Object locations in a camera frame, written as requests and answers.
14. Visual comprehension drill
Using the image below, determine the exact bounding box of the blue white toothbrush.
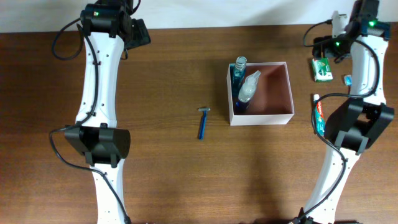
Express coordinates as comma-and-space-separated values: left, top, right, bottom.
343, 75, 352, 90

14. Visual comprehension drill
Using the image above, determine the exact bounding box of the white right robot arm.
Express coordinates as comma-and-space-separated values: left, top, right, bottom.
292, 0, 395, 223

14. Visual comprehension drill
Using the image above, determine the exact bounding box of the green soap box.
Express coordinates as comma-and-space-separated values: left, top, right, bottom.
311, 58, 333, 82

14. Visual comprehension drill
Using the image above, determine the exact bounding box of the clear purple spray bottle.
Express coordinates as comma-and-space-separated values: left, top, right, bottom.
236, 70, 261, 113

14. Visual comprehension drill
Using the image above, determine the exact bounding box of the blue disposable razor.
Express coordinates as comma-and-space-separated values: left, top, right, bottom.
198, 108, 211, 140

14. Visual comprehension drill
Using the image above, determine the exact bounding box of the pink cardboard box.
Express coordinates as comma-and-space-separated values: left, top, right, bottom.
226, 62, 295, 126

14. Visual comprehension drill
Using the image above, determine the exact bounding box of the blue mouthwash bottle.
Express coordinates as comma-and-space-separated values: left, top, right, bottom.
231, 56, 247, 96

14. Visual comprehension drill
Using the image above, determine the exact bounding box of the green red toothpaste tube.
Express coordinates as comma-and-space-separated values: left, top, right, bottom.
313, 94, 325, 136

